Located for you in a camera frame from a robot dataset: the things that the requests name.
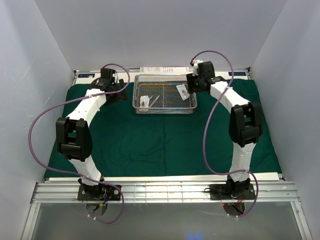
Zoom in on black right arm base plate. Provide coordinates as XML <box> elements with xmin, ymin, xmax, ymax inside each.
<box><xmin>203</xmin><ymin>184</ymin><xmax>256</xmax><ymax>200</ymax></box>

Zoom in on silver surgical scissors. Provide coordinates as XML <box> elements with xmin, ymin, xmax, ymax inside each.
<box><xmin>149</xmin><ymin>95</ymin><xmax>160</xmax><ymax>108</ymax></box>

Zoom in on clear pouch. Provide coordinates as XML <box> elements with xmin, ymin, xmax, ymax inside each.
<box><xmin>176</xmin><ymin>84</ymin><xmax>190</xmax><ymax>101</ymax></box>
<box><xmin>140</xmin><ymin>95</ymin><xmax>150</xmax><ymax>108</ymax></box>

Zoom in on blue label right corner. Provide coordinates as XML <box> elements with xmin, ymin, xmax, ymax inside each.
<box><xmin>228</xmin><ymin>71</ymin><xmax>247</xmax><ymax>76</ymax></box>

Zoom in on white paper sheet at back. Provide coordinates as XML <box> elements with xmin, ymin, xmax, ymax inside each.
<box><xmin>140</xmin><ymin>66</ymin><xmax>190</xmax><ymax>74</ymax></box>

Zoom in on metal wire mesh tray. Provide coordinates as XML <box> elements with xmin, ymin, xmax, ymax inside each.
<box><xmin>132</xmin><ymin>74</ymin><xmax>198</xmax><ymax>115</ymax></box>

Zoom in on aluminium front frame rail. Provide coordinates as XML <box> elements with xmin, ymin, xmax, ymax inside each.
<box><xmin>31</xmin><ymin>181</ymin><xmax>300</xmax><ymax>204</ymax></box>

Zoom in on blue label left corner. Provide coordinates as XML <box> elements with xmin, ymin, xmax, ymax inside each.
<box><xmin>77</xmin><ymin>73</ymin><xmax>95</xmax><ymax>78</ymax></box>

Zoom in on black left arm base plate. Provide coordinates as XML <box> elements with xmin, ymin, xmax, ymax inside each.
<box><xmin>77</xmin><ymin>184</ymin><xmax>122</xmax><ymax>201</ymax></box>

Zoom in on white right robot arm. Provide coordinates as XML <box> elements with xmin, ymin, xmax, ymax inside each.
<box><xmin>186</xmin><ymin>60</ymin><xmax>263</xmax><ymax>199</ymax></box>

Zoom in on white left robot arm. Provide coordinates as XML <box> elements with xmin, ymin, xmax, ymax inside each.
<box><xmin>55</xmin><ymin>67</ymin><xmax>129</xmax><ymax>200</ymax></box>

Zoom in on blue label corner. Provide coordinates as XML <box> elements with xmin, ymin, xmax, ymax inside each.
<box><xmin>228</xmin><ymin>71</ymin><xmax>247</xmax><ymax>76</ymax></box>
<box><xmin>77</xmin><ymin>73</ymin><xmax>95</xmax><ymax>78</ymax></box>

